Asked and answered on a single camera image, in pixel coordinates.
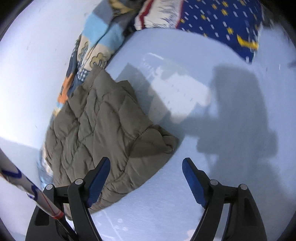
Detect olive quilted hooded coat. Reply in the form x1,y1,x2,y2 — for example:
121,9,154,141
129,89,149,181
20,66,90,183
44,67,179,213

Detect light blue cloud bedsheet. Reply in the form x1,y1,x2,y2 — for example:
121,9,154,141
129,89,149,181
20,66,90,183
92,26,295,240

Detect colourful patchwork cartoon quilt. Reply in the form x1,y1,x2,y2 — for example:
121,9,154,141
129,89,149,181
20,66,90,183
36,0,149,186

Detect blue star moon pillow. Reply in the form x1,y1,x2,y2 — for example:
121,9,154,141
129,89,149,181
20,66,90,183
134,0,263,63

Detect white blue red cable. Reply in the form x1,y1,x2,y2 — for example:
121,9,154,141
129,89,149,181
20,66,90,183
0,148,78,241

